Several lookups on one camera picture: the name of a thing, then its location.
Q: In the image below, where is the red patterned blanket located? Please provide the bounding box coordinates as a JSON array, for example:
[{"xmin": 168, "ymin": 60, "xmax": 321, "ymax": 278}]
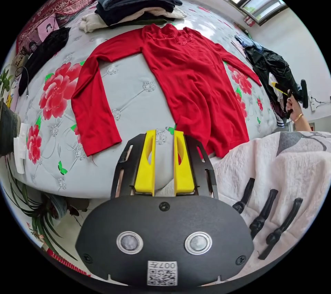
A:
[{"xmin": 16, "ymin": 0, "xmax": 105, "ymax": 54}]

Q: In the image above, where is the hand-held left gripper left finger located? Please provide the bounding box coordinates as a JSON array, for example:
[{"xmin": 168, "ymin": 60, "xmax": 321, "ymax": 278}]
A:
[{"xmin": 134, "ymin": 129, "xmax": 157, "ymax": 194}]

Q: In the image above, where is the white folded cloth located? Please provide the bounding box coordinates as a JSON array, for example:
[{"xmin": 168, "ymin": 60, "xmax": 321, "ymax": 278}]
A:
[{"xmin": 13, "ymin": 122, "xmax": 28, "ymax": 174}]

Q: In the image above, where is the heap of dark clothes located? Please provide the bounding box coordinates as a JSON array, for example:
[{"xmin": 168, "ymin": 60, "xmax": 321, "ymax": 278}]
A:
[{"xmin": 234, "ymin": 35, "xmax": 302, "ymax": 128}]

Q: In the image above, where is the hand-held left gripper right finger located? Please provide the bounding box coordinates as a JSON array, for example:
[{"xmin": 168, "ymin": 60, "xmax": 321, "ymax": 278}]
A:
[{"xmin": 173, "ymin": 130, "xmax": 195, "ymax": 194}]

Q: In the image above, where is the green potted plant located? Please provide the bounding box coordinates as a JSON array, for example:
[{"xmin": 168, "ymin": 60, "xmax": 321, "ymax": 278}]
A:
[{"xmin": 0, "ymin": 159, "xmax": 78, "ymax": 261}]

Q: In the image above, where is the pile of folded clothes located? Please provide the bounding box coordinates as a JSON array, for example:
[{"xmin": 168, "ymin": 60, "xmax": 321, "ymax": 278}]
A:
[{"xmin": 79, "ymin": 0, "xmax": 187, "ymax": 33}]

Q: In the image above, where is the black garment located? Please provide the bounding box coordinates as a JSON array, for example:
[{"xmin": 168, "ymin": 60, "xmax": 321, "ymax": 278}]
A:
[{"xmin": 18, "ymin": 27, "xmax": 71, "ymax": 97}]

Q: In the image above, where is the person's right hand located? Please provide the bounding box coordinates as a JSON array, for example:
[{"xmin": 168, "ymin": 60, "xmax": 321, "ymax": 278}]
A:
[{"xmin": 285, "ymin": 96, "xmax": 303, "ymax": 121}]

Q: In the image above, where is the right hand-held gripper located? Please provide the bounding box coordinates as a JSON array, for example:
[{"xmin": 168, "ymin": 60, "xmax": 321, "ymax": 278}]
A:
[{"xmin": 274, "ymin": 83, "xmax": 303, "ymax": 120}]

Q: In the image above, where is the bed with floral quilt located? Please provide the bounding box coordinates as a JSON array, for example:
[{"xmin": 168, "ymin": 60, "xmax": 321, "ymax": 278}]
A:
[{"xmin": 10, "ymin": 0, "xmax": 288, "ymax": 199}]

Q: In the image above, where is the person's right forearm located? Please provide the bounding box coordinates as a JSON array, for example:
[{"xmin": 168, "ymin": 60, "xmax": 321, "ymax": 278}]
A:
[{"xmin": 294, "ymin": 113, "xmax": 313, "ymax": 132}]

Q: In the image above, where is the red long sleeve shirt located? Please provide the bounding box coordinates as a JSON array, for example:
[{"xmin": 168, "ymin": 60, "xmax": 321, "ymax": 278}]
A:
[{"xmin": 71, "ymin": 23, "xmax": 262, "ymax": 158}]

